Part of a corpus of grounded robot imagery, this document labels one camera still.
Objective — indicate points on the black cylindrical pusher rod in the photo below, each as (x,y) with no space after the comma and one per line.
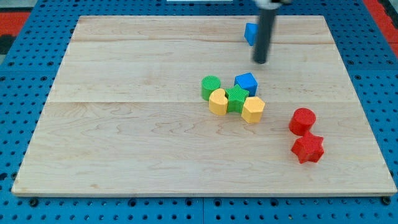
(265,25)

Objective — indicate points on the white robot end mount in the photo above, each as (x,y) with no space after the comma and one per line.
(271,4)

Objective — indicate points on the blue triangle block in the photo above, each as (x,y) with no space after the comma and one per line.
(250,33)

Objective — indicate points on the blue cube block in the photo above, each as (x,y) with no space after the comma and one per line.
(247,82)

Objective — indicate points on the green star block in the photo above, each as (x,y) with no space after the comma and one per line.
(236,97)

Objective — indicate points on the green cylinder block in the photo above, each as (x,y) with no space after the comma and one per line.
(209,84)

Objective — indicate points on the yellow hexagon block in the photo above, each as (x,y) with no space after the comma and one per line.
(253,108)

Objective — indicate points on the yellow heart block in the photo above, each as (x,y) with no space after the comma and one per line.
(218,102)

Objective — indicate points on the red cylinder block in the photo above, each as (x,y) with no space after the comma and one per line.
(302,121)

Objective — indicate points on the red star block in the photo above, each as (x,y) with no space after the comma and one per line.
(308,148)

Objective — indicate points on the wooden board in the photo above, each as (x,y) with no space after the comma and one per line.
(125,116)

